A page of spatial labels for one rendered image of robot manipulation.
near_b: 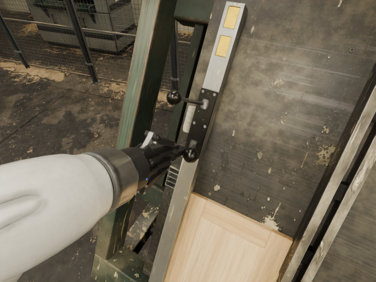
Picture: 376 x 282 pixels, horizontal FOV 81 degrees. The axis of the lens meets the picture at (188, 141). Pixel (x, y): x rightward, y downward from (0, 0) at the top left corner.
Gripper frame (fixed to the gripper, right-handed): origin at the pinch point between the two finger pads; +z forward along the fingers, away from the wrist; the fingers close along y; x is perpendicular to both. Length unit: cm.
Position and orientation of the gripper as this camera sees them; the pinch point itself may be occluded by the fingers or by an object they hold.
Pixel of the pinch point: (175, 151)
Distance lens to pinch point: 53.1
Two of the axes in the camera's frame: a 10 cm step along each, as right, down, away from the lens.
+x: 8.8, 3.4, -3.4
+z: 4.0, -1.4, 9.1
